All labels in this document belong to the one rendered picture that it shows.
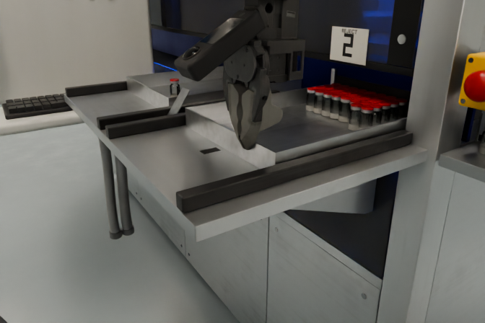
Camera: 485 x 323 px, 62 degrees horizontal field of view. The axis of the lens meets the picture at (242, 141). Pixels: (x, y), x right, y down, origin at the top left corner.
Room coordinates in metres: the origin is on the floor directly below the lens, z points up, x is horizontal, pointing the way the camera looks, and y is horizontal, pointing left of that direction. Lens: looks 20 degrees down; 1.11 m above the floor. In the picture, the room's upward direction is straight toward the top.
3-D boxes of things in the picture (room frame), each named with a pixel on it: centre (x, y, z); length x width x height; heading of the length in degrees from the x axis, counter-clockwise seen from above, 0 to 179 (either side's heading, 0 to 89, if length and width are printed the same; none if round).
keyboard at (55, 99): (1.14, 0.47, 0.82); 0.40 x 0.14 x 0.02; 123
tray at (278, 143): (0.68, -0.11, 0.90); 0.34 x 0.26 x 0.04; 124
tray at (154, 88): (0.96, 0.07, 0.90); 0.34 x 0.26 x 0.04; 123
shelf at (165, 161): (0.78, 0.04, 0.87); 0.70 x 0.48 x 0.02; 33
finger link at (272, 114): (0.52, -0.03, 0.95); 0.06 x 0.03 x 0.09; 123
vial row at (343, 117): (0.73, -0.18, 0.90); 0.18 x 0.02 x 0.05; 34
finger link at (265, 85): (0.51, -0.02, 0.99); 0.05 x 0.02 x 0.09; 33
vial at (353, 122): (0.67, -0.20, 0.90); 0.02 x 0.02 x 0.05
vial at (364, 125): (0.65, -0.21, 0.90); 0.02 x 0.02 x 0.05
